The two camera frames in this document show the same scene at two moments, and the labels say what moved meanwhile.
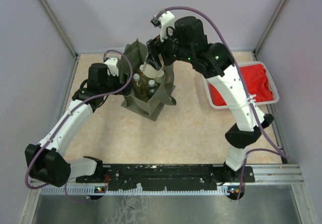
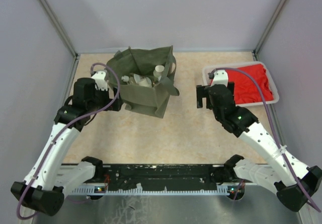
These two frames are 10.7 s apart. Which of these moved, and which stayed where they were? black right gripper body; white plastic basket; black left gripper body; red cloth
Moved: black right gripper body; black left gripper body
Stayed: white plastic basket; red cloth
